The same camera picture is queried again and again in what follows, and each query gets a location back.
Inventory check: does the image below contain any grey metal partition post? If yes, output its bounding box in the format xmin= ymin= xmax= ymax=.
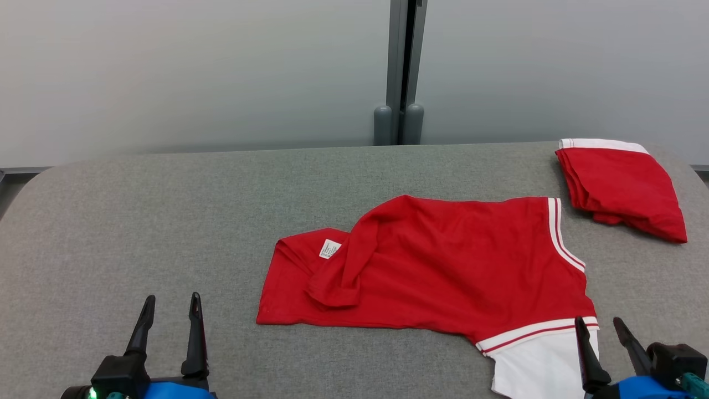
xmin=386 ymin=0 xmax=428 ymax=146

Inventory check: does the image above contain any red shorts white trim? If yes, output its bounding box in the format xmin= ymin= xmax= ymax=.
xmin=555 ymin=138 xmax=689 ymax=244

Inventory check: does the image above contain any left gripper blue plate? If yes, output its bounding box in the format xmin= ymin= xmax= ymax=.
xmin=124 ymin=291 xmax=218 ymax=399

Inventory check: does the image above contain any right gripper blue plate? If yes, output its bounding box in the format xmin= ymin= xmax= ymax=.
xmin=574 ymin=316 xmax=693 ymax=399

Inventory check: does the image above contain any grey cylindrical post foot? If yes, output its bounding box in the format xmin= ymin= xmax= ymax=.
xmin=403 ymin=103 xmax=425 ymax=145
xmin=373 ymin=104 xmax=393 ymax=146

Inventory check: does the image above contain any red Bulls basketball jersey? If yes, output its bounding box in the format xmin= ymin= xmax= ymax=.
xmin=256 ymin=194 xmax=600 ymax=399

